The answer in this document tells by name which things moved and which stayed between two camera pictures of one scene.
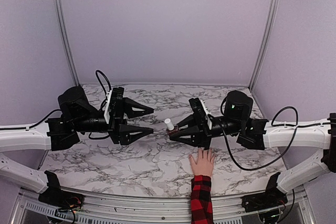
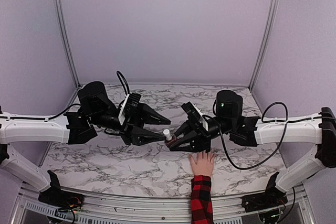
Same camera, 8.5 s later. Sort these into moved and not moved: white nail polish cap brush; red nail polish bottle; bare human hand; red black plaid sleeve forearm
Moved: white nail polish cap brush; red nail polish bottle
Not moved: red black plaid sleeve forearm; bare human hand
